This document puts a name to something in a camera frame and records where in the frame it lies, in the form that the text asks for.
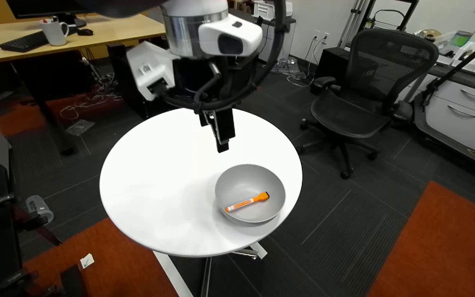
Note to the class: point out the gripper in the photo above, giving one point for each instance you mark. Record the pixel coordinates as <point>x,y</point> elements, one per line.
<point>192,76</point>

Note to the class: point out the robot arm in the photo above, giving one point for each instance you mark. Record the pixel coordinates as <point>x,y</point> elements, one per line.
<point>188,29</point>

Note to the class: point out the grey bowl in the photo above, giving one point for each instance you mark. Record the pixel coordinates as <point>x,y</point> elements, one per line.
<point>241,183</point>

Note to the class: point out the orange marker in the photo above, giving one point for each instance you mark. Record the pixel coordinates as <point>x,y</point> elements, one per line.
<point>248,202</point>

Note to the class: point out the white printer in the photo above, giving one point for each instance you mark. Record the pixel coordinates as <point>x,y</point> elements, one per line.
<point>268,9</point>

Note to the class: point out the black computer tower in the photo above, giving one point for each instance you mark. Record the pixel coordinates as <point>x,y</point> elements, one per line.
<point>332,66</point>

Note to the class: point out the grey floor sheet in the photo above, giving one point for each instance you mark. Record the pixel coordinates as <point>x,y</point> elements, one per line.
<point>80,127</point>

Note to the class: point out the black mesh office chair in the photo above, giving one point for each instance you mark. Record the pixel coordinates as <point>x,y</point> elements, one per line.
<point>353,111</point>

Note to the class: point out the wooden desk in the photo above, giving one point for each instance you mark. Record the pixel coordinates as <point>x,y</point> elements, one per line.
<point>109,31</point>

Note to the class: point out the black computer mouse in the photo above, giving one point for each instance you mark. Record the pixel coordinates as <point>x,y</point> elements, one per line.
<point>85,31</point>

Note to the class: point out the white mug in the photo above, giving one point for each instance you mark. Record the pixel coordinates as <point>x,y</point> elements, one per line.
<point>54,32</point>

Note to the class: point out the white paper note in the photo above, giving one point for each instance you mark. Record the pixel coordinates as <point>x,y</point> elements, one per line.
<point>86,261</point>

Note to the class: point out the grey cylinder device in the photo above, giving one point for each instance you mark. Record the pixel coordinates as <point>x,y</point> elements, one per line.
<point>39,206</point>

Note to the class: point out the black keyboard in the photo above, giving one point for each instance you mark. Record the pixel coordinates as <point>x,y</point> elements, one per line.
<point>25,42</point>

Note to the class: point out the black monitor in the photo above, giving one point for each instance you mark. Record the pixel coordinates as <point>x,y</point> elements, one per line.
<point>43,6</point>

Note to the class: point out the white drawer cabinet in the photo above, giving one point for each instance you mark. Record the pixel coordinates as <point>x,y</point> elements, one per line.
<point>460,111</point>

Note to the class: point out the stand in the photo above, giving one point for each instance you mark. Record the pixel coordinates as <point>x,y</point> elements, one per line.
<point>460,62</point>

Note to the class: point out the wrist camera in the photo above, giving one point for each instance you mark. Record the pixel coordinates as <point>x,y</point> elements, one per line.
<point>149,68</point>

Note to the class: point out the white wall socket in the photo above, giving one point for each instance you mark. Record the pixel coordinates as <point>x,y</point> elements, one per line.
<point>321,36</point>

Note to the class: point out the black frame machine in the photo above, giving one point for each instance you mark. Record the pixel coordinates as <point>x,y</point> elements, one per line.
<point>390,14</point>

